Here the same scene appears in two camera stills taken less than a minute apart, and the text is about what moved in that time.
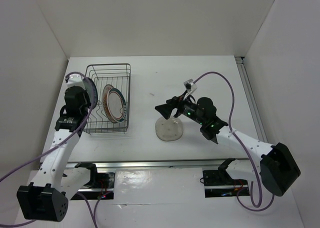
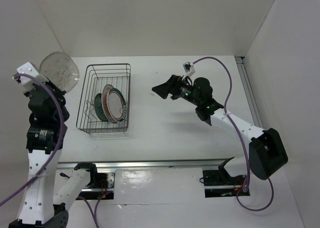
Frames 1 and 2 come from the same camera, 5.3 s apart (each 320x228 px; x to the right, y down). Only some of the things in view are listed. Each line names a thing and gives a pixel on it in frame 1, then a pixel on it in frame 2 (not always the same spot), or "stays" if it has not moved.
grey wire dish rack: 118,76 stays
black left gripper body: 86,104 -> 65,111
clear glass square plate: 169,130 -> 60,69
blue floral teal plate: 91,91 -> 98,107
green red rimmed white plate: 116,105 stays
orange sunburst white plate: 106,90 stays
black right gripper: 166,109 -> 164,89
